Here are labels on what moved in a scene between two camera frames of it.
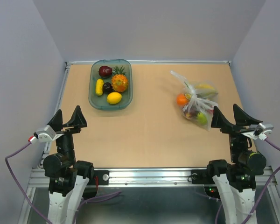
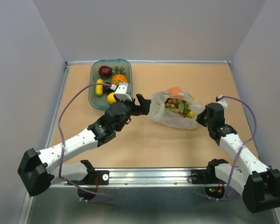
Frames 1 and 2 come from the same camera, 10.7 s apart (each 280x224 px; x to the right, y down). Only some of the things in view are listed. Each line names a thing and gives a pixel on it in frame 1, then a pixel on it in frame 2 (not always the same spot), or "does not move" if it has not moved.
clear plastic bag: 197,101 -> 175,107
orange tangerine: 181,100 -> 174,90
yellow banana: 206,89 -> 191,115
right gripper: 219,120 -> 199,117
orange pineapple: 119,80 does not move
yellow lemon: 114,97 does not move
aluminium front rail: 141,177 does not move
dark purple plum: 108,87 does not move
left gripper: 78,119 -> 144,104
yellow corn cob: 99,85 does not move
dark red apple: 105,72 does not move
